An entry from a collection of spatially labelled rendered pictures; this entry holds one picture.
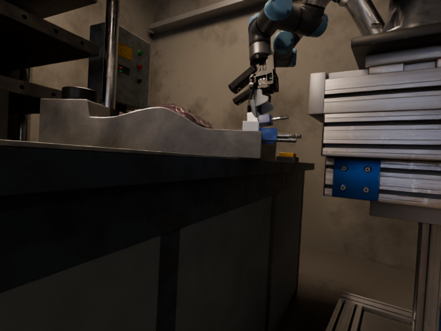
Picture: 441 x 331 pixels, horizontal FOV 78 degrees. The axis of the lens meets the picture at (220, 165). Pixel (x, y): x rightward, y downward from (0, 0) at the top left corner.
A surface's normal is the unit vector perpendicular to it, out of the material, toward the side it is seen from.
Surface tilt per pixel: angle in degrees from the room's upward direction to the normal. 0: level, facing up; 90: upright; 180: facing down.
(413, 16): 72
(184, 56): 90
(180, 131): 90
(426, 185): 90
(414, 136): 90
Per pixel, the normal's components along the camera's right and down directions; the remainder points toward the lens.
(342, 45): -0.54, -0.01
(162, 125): -0.16, 0.01
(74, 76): 0.84, 0.06
